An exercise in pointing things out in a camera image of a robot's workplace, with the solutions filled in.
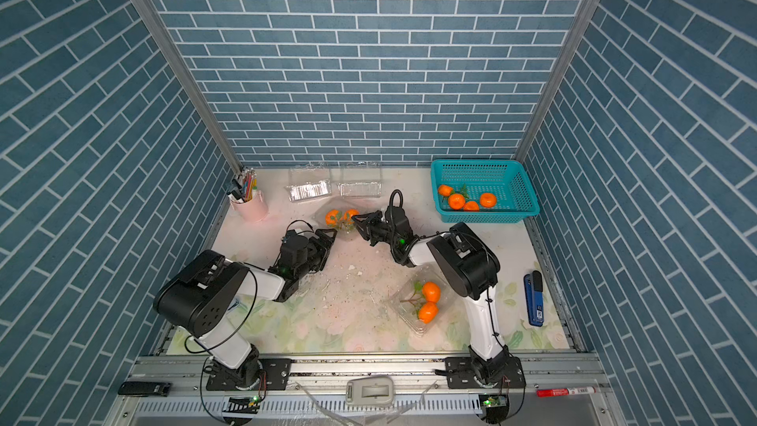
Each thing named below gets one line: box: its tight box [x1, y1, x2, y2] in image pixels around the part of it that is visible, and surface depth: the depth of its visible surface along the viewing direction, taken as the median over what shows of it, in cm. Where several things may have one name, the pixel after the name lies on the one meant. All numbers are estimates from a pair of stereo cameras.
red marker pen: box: [536, 386, 597, 398], surface depth 72 cm
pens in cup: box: [229, 167, 258, 204], surface depth 100 cm
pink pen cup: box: [230, 190, 270, 224], surface depth 102 cm
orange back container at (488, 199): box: [480, 192, 497, 209], surface depth 110 cm
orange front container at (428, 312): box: [418, 300, 439, 324], surface depth 81 cm
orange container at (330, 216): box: [325, 209, 340, 225], surface depth 100 cm
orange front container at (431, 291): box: [422, 281, 441, 302], surface depth 86 cm
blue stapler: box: [523, 270, 545, 328], surface depth 86 cm
